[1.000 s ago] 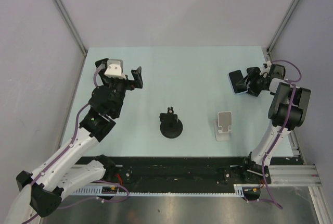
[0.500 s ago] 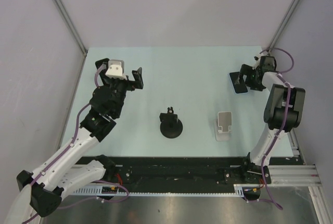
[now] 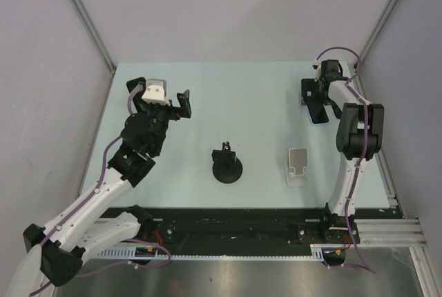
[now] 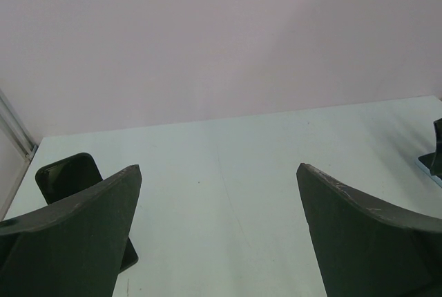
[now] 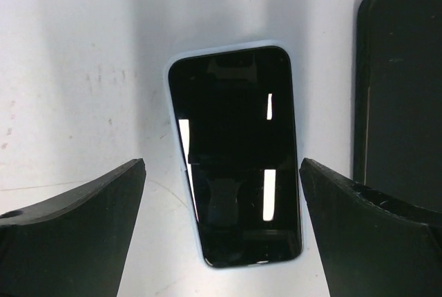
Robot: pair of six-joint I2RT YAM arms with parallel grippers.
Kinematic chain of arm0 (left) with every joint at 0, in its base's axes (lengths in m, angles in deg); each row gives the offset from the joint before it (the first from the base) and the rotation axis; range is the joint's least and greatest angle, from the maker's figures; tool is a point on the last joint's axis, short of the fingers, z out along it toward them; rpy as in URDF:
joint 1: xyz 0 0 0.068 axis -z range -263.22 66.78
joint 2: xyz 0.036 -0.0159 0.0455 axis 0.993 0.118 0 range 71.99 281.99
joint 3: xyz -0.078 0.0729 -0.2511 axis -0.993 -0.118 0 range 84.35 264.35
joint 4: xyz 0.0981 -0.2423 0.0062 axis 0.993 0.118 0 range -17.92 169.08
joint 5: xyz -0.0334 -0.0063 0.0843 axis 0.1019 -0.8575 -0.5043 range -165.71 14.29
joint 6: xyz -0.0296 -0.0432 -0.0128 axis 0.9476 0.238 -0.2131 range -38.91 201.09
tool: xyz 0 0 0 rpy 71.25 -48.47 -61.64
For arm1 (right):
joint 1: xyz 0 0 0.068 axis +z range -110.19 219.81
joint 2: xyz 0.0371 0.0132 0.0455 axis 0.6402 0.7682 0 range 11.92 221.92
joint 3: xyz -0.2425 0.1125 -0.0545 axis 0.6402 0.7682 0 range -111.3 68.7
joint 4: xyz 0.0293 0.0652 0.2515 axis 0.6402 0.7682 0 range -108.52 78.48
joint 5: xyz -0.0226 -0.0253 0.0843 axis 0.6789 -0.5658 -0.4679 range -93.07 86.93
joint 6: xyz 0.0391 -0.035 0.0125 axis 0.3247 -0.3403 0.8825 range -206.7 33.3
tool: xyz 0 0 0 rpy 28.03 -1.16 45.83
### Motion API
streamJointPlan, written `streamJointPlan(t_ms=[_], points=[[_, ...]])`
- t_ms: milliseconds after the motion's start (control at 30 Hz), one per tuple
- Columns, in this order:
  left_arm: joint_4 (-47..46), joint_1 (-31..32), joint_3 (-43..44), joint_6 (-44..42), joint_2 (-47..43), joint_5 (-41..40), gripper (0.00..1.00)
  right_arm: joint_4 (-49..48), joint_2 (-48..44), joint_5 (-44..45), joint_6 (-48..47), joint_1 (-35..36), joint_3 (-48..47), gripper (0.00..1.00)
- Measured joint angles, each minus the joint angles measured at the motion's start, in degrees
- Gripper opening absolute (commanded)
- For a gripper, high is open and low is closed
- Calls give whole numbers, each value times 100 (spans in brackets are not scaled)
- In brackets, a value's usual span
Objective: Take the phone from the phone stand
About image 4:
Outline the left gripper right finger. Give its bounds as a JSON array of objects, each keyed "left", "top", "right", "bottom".
[{"left": 296, "top": 163, "right": 441, "bottom": 296}]

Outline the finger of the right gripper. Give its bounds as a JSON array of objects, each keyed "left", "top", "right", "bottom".
[{"left": 417, "top": 119, "right": 441, "bottom": 182}]

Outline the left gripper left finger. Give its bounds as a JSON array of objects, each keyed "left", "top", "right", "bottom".
[{"left": 1, "top": 165, "right": 141, "bottom": 296}]

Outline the black phone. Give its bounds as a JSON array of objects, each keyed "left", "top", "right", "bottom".
[{"left": 35, "top": 152, "right": 139, "bottom": 276}]

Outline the left aluminium corner post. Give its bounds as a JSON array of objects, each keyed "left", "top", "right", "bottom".
[{"left": 1, "top": 90, "right": 38, "bottom": 162}]

